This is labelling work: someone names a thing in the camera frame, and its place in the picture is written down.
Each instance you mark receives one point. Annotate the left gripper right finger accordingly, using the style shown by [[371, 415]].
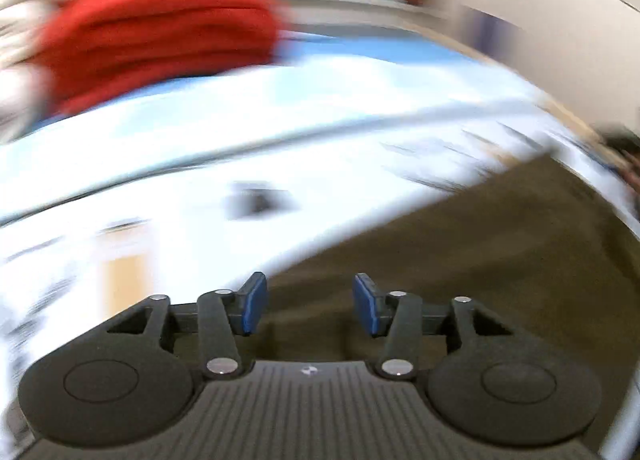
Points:
[[403, 320]]

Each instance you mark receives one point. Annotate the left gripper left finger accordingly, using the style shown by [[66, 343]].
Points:
[[201, 334]]

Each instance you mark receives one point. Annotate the olive green corduroy pants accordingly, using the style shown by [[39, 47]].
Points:
[[535, 244]]

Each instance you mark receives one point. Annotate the blue cloud pattern blanket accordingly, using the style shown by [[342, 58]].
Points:
[[350, 47]]

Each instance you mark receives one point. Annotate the red knitted garment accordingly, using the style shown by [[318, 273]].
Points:
[[96, 50]]

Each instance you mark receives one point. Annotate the wooden bed frame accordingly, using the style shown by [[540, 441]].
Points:
[[549, 104]]

